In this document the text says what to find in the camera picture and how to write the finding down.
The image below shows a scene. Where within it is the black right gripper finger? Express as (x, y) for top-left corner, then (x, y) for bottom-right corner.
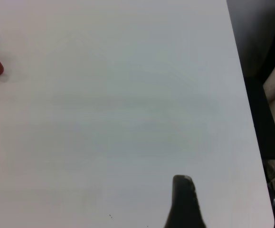
(163, 175), (207, 228)

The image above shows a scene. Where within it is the black furniture panel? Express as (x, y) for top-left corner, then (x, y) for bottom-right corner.
(226, 0), (275, 160)

